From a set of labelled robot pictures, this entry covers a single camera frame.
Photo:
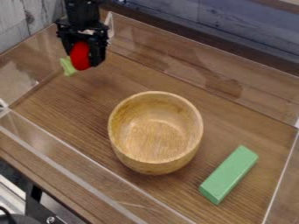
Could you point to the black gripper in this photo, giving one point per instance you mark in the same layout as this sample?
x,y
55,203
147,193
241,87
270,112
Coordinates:
x,y
71,33

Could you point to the red plush tomato toy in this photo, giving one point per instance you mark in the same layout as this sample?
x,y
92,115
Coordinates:
x,y
78,60

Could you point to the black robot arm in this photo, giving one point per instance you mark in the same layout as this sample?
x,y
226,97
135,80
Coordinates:
x,y
83,13

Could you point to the wooden bowl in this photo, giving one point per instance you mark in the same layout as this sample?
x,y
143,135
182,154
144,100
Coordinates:
x,y
155,131

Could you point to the green rectangular block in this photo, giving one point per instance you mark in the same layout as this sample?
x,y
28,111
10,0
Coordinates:
x,y
231,171

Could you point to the black metal frame bracket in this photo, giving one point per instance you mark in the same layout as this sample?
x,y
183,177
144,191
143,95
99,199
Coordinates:
x,y
36,210

